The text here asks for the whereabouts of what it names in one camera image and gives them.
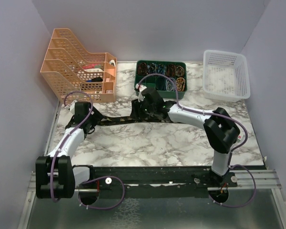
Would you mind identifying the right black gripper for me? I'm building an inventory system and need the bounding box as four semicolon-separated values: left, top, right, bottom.
130;97;156;121

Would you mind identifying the black floral necktie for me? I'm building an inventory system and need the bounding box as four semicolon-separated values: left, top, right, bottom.
97;116;137;126

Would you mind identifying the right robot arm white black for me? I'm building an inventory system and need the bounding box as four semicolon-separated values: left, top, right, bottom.
131;85;240;187

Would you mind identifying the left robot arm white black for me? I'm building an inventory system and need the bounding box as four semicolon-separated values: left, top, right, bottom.
35;102;104;201

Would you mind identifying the orange plastic file organizer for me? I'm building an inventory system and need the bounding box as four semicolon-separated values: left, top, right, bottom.
40;28;117;104

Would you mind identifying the green compartment tray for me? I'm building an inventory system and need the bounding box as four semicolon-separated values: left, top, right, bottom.
134;60;187;99

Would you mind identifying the white plastic basket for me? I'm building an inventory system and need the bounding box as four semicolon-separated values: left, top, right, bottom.
202;50;251;102

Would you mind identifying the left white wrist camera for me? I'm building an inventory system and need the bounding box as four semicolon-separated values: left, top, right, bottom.
64;100;77;115

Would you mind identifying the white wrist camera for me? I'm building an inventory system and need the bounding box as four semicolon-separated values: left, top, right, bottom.
135;83;147;102
64;100;77;115

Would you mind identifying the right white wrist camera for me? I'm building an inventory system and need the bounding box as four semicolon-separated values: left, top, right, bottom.
135;83;147;102

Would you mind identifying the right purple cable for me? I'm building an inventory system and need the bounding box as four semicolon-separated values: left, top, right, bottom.
137;74;249;153

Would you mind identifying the purple cable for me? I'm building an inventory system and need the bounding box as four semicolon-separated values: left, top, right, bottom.
137;74;249;153
49;90;94;203

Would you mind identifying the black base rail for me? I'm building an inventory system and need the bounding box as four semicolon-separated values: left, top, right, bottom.
76;166;237;199

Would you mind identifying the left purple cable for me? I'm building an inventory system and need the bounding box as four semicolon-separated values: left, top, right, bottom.
49;90;94;203

